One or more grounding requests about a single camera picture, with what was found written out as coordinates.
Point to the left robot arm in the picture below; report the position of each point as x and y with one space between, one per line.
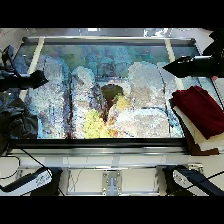
30 180

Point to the dark red garment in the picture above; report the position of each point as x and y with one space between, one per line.
200 108

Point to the silver frame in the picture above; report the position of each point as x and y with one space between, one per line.
111 181

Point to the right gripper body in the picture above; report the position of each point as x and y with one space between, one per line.
183 67

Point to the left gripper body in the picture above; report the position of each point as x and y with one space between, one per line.
33 80

